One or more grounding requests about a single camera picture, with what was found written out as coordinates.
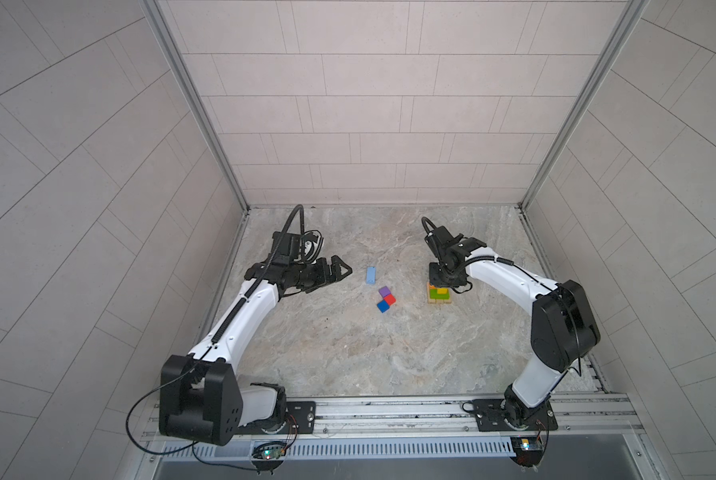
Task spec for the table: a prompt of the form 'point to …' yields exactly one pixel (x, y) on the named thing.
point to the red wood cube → (390, 299)
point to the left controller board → (269, 452)
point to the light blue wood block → (371, 275)
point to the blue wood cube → (383, 306)
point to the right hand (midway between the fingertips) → (435, 281)
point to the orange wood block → (431, 287)
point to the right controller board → (528, 450)
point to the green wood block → (434, 295)
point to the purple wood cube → (384, 291)
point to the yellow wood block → (442, 291)
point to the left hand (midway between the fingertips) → (346, 270)
